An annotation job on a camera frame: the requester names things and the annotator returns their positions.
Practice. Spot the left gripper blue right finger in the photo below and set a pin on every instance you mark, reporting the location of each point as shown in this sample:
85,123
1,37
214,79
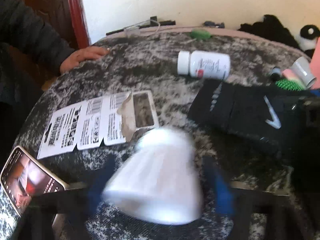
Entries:
282,220

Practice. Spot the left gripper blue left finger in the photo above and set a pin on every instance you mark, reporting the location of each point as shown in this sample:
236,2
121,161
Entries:
77,205

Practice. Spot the white plastic bottle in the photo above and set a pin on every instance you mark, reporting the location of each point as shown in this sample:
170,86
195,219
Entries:
159,182

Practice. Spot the blue object on bed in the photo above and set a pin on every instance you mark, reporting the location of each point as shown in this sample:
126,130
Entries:
212,24

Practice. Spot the person's left hand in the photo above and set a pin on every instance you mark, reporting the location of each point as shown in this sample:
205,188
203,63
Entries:
89,53

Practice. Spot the smartphone with lit screen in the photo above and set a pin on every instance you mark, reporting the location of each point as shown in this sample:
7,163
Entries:
23,177

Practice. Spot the black sock with white logo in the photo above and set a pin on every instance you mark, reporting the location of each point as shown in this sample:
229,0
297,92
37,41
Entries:
272,117

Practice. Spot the battery blister card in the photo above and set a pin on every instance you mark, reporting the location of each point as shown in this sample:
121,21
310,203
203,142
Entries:
109,120

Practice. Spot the pink cardboard box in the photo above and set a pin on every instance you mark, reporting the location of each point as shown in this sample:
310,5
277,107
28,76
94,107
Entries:
315,69

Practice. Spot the person's black jacket sleeve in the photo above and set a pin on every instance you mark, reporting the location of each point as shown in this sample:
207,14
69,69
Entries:
24,30

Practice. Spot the white labelled pill bottle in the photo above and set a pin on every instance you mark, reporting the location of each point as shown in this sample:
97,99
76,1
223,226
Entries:
203,64

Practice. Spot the panda plush toy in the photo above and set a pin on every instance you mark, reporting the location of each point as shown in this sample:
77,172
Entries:
307,39

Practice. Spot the black garment on bed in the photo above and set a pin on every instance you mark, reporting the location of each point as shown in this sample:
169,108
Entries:
271,29

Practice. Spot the black selfie stick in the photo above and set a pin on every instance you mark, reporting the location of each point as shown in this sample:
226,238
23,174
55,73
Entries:
151,22

